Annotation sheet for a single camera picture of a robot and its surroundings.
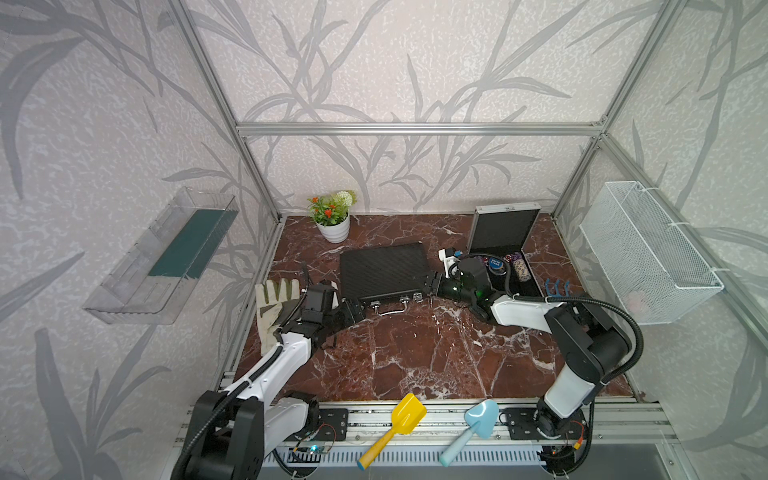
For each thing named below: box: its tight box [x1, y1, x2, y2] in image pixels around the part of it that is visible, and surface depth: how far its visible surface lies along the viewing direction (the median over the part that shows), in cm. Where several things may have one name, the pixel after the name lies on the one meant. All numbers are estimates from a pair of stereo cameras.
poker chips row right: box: [511, 252, 532, 282], surface depth 103 cm
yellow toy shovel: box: [357, 393, 427, 470], surface depth 76 cm
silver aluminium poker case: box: [468, 203, 544, 299], surface depth 100 cm
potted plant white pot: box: [307, 190, 358, 243], surface depth 107 cm
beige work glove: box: [255, 278, 301, 357], surface depth 98 cm
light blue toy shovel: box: [439, 399, 499, 467], surface depth 76 cm
